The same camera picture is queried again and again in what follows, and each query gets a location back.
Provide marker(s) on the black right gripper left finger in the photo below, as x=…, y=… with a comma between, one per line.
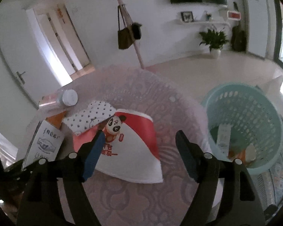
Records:
x=40, y=203

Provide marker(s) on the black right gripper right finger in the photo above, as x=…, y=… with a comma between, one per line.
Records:
x=225, y=195

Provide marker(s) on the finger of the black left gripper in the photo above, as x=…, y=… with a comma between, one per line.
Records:
x=11, y=185

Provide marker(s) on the orange white paper cup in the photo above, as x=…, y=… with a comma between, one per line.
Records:
x=247, y=156

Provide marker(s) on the white milk carton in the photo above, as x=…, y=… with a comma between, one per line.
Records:
x=45, y=143

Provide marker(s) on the patterned floor rug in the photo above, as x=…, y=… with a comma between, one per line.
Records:
x=269, y=184

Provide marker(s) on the teal plastic laundry basket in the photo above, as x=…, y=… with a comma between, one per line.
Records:
x=253, y=120

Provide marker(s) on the orange snack wrapper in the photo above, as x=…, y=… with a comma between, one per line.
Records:
x=56, y=120

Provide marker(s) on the polka dot wrapper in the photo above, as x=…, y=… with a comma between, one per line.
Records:
x=96, y=113

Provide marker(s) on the plastic bottle white cap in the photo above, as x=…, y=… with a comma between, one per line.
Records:
x=63, y=98

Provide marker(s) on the black guitar bag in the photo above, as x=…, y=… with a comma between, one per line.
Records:
x=238, y=39

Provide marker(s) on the green potted plant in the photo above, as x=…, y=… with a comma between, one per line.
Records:
x=215, y=40

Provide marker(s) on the red white box shelf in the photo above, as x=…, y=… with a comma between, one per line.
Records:
x=234, y=15

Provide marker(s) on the brown hanging tote bag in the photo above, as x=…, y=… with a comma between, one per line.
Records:
x=124, y=37

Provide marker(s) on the white floor air conditioner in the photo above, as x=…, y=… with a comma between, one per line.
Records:
x=257, y=26

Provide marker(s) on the pink coat rack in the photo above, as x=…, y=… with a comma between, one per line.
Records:
x=129, y=22

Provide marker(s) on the black hanging small bag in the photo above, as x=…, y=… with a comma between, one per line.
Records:
x=136, y=30

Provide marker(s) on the white door with handle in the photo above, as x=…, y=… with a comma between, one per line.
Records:
x=24, y=56

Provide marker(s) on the white wall shelf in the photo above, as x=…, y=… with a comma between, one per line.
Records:
x=205, y=22

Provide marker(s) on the black picture frame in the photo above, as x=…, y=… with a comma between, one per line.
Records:
x=187, y=16

